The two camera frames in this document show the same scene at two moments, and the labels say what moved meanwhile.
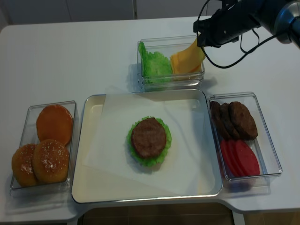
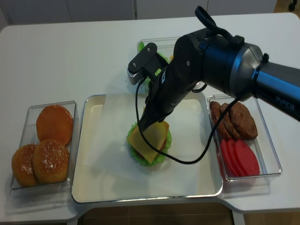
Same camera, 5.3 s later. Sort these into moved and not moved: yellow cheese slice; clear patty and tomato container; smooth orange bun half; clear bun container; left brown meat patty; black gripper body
Moved: black gripper body; yellow cheese slice
Not moved: clear patty and tomato container; smooth orange bun half; left brown meat patty; clear bun container
